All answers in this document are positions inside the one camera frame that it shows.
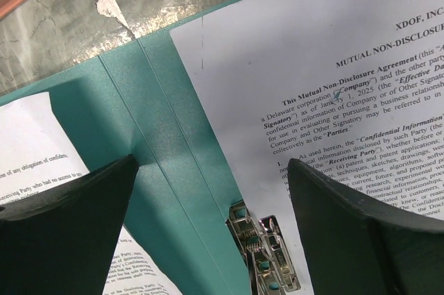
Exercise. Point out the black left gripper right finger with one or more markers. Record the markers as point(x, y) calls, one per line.
point(355, 244)

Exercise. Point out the teal green file folder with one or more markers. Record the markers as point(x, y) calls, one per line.
point(118, 86)

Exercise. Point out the single white printed sheet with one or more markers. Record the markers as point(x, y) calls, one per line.
point(37, 155)

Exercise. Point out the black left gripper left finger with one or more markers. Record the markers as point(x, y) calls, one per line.
point(62, 241)

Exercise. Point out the metal folder clip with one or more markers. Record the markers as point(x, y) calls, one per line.
point(263, 249)

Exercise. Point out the white printed paper sheets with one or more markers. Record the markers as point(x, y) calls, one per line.
point(354, 88)

